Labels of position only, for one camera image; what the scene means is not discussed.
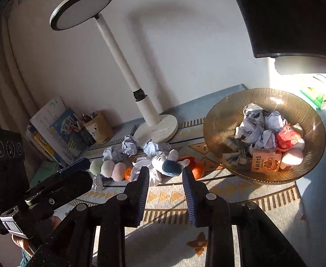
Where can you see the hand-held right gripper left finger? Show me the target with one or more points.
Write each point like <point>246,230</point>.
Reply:
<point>142,197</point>

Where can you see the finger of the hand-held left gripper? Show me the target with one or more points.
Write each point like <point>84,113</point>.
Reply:
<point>75,164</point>
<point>65,186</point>

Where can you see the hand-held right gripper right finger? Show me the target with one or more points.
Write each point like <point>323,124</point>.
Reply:
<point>192,200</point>

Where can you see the orange tangerine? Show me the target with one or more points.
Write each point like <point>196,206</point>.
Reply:
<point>128,174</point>
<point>199,170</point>

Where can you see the three-ball plush dango toy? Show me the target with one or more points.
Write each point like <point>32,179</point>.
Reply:
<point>107,169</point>

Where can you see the white striped plush toy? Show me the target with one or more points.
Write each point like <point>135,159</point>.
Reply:
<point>160,161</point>

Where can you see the small orange box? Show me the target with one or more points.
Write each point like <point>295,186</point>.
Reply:
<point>265,162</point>

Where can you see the amber ribbed glass bowl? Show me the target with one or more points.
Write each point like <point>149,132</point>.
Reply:
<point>224,116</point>

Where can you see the cream bear plush toy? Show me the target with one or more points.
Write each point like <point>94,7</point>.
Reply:
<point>288,140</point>

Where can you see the person's left hand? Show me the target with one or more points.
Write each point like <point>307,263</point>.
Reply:
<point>19,242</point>

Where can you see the patterned woven table mat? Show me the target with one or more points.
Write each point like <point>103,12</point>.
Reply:
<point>165,194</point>

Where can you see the row of standing books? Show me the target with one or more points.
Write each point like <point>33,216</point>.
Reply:
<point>65,133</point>

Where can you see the cardboard pen holder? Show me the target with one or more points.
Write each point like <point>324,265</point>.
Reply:
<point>100,129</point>

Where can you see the bunch of dark pens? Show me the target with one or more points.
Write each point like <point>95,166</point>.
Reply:
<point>89,116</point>

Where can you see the blue pen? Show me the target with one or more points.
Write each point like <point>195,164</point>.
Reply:
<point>132,130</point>

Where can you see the beige curtain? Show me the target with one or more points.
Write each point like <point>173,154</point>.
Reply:
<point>1,75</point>

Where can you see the white desk lamp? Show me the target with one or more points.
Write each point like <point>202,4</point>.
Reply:
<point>124,64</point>

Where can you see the green white tissue box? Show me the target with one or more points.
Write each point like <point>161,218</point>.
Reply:
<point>317,92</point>

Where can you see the black monitor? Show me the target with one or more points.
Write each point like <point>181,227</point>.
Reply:
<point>285,14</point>

